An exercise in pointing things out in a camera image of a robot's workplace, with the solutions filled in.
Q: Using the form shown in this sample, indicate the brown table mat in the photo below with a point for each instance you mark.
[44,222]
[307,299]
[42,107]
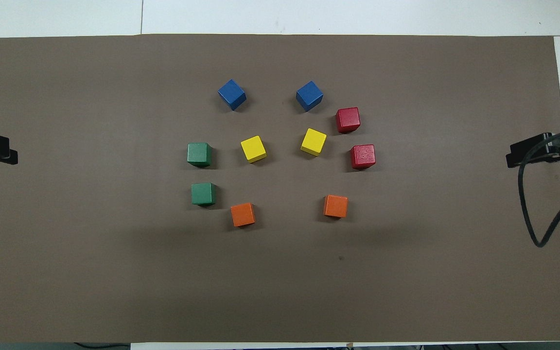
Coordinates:
[280,282]

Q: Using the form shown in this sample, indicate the blue wooden cube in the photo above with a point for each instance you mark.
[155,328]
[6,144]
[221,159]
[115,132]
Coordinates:
[309,96]
[232,94]

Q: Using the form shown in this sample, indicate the yellow wooden cube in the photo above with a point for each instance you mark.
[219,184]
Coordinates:
[313,141]
[253,148]

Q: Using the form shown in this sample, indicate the green wooden cube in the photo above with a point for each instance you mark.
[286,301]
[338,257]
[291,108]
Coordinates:
[203,193]
[199,154]

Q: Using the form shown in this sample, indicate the orange wooden cube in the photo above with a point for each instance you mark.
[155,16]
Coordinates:
[335,206]
[242,214]

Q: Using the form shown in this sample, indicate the red wooden cube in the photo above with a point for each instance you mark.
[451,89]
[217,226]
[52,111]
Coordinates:
[348,119]
[362,156]

